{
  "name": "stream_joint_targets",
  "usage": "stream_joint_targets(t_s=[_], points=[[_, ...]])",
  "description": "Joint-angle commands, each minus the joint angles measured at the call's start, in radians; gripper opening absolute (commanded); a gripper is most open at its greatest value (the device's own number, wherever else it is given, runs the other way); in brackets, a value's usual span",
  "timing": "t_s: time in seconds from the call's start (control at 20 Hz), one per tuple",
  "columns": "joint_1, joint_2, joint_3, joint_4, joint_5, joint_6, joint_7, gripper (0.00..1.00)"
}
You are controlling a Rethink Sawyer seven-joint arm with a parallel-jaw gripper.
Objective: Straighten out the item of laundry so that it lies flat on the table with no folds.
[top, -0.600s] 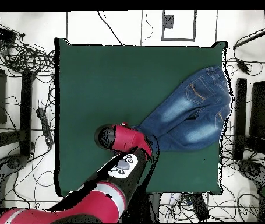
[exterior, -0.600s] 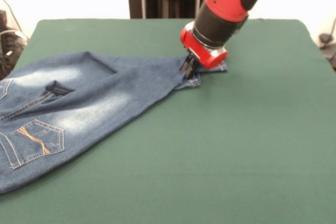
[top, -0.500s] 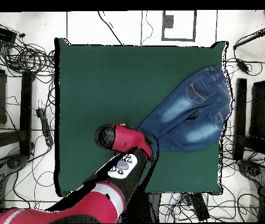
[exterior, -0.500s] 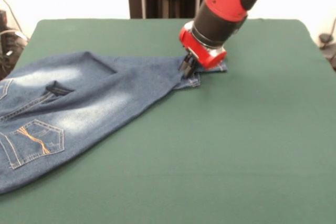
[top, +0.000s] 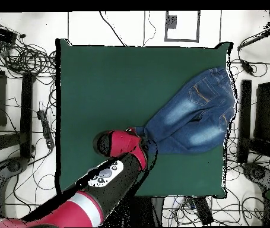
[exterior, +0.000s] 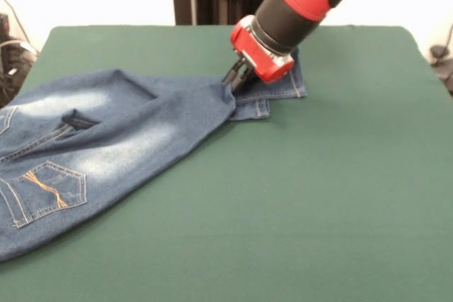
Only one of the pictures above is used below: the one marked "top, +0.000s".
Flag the blue denim jeans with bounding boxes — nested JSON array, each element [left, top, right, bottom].
[[134, 66, 237, 156]]

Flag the dark green table cloth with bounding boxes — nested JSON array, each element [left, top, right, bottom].
[[55, 38, 233, 200]]

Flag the black power strip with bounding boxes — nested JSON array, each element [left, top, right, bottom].
[[36, 109, 55, 150]]

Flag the black stand bar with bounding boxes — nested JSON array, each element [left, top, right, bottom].
[[237, 79, 252, 164], [20, 71, 35, 159]]

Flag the black floor box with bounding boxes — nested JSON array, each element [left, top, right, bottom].
[[191, 196, 214, 226]]

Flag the dark grey square plate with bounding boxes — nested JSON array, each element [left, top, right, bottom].
[[165, 14, 177, 30]]

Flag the black power adapter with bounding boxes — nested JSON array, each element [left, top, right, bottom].
[[240, 59, 255, 75]]

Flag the black electronics box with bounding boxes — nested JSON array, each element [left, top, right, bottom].
[[0, 24, 18, 45]]

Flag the long black cable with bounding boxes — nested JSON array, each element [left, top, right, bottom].
[[99, 11, 127, 47]]

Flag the tangled black cable bundle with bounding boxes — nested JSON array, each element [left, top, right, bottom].
[[0, 35, 57, 79], [163, 196, 265, 226]]

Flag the grey square floor frame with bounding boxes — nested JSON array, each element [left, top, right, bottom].
[[164, 10, 201, 43]]

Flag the black rod with cable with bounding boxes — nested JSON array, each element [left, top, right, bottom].
[[237, 27, 270, 52]]

